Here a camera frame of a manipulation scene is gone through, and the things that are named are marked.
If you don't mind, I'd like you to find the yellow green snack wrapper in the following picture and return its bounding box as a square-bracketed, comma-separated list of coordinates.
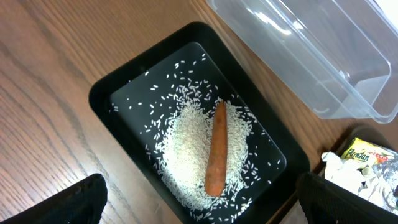
[341, 138, 397, 168]

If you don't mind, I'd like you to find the clear plastic container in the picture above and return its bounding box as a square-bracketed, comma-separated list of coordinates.
[208, 0, 397, 124]

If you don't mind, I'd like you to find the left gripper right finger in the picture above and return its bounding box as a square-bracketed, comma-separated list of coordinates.
[296, 172, 397, 224]

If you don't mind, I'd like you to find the pile of white rice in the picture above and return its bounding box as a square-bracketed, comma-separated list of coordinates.
[110, 53, 282, 223]

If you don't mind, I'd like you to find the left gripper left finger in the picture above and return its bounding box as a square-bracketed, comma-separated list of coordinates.
[1, 174, 108, 224]

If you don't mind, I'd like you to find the white tissue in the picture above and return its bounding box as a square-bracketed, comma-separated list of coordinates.
[322, 152, 397, 215]

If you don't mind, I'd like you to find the black rectangular tray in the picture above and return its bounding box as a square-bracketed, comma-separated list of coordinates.
[89, 22, 310, 223]

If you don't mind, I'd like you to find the orange carrot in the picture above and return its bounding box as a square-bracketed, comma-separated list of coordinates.
[205, 100, 228, 197]

